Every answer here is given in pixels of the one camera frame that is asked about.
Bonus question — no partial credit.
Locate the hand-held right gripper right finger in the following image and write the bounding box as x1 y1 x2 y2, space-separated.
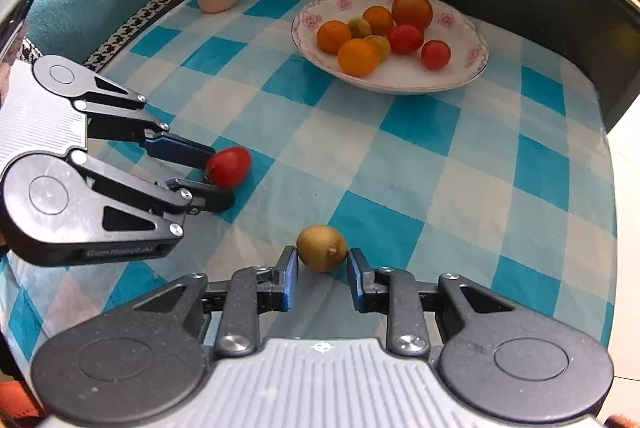
347 248 517 357

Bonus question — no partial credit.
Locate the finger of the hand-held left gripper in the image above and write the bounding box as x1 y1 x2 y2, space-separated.
74 73 217 170
69 152 237 241

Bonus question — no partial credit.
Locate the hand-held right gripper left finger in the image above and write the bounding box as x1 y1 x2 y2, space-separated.
131 245 300 357

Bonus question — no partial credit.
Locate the small red tomato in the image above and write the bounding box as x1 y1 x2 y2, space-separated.
388 24 425 56
205 146 252 189
421 39 452 70

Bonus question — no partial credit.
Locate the small yellow loquat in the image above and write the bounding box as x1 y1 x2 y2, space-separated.
364 35 392 61
296 224 348 273
348 17 373 40

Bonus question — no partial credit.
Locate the orange mandarin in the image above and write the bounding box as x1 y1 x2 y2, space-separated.
362 5 395 36
337 38 382 78
316 20 353 55

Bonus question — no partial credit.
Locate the large red-orange tomato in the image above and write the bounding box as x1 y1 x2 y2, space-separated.
391 0 434 30

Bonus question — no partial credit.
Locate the white floral-rim plate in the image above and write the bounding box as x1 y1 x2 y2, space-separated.
291 0 490 95

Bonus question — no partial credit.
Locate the blue white checkered tablecloth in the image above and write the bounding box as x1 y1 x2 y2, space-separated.
0 0 620 361

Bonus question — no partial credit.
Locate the person's red garment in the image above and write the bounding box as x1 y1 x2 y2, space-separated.
0 380 41 428

